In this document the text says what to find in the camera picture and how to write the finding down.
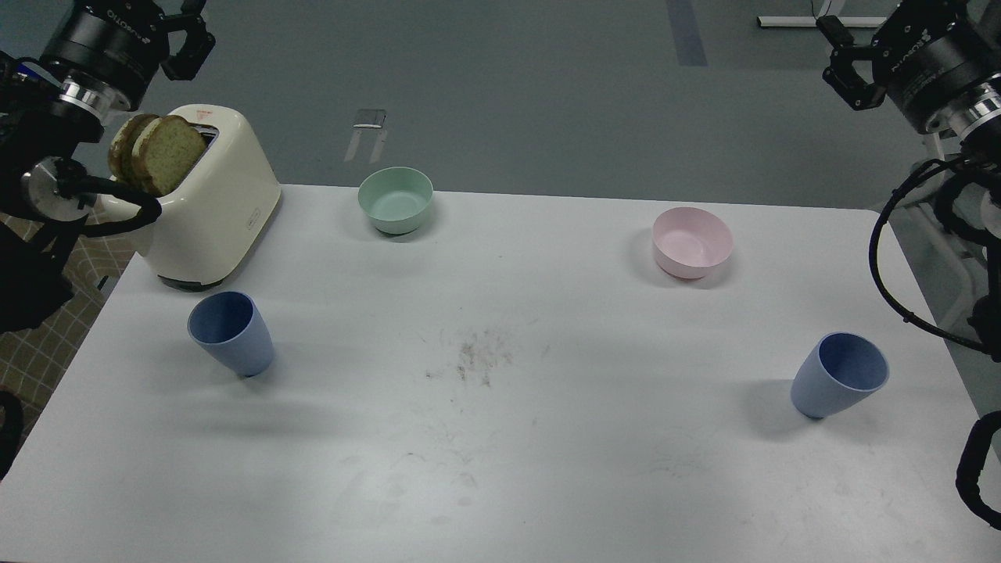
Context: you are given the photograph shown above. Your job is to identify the rear toast slice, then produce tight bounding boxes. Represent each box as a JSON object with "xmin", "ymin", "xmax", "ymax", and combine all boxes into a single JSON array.
[{"xmin": 107, "ymin": 113, "xmax": 160, "ymax": 188}]

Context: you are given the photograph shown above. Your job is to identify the white stand base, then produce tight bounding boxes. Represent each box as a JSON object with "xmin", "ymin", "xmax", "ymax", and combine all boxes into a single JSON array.
[{"xmin": 757, "ymin": 0, "xmax": 888, "ymax": 29}]

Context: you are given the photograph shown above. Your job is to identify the blue cup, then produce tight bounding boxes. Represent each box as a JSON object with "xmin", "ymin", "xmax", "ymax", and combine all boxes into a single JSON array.
[
  {"xmin": 187, "ymin": 291, "xmax": 275, "ymax": 378},
  {"xmin": 790, "ymin": 332, "xmax": 890, "ymax": 419}
]

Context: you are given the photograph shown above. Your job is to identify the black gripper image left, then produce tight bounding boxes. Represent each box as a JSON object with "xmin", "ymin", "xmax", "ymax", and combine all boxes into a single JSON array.
[{"xmin": 41, "ymin": 1, "xmax": 216, "ymax": 110}]

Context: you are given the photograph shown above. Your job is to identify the pink bowl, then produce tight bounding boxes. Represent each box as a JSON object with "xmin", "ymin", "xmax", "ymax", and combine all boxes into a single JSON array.
[{"xmin": 651, "ymin": 206, "xmax": 735, "ymax": 279}]

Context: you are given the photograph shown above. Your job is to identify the toast slice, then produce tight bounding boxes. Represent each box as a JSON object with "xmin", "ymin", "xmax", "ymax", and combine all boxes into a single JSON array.
[
  {"xmin": 107, "ymin": 113, "xmax": 160, "ymax": 188},
  {"xmin": 130, "ymin": 115, "xmax": 207, "ymax": 197}
]

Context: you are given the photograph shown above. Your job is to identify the mint green bowl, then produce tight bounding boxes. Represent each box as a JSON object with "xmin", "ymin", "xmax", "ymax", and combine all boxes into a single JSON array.
[{"xmin": 357, "ymin": 167, "xmax": 435, "ymax": 235}]

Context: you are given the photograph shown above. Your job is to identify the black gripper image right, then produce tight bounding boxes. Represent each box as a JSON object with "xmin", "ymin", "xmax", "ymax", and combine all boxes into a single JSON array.
[{"xmin": 816, "ymin": 1, "xmax": 1000, "ymax": 133}]

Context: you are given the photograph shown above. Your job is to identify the beige checkered cloth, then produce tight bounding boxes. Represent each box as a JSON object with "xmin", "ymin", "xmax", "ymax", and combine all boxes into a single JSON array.
[{"xmin": 1, "ymin": 235, "xmax": 135, "ymax": 437}]

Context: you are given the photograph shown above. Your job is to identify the cream white toaster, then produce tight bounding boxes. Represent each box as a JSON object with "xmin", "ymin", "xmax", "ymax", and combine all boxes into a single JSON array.
[{"xmin": 126, "ymin": 104, "xmax": 280, "ymax": 292}]

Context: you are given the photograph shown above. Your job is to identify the front toast slice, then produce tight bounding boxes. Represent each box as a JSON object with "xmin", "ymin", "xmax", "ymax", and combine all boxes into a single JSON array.
[{"xmin": 130, "ymin": 115, "xmax": 207, "ymax": 197}]

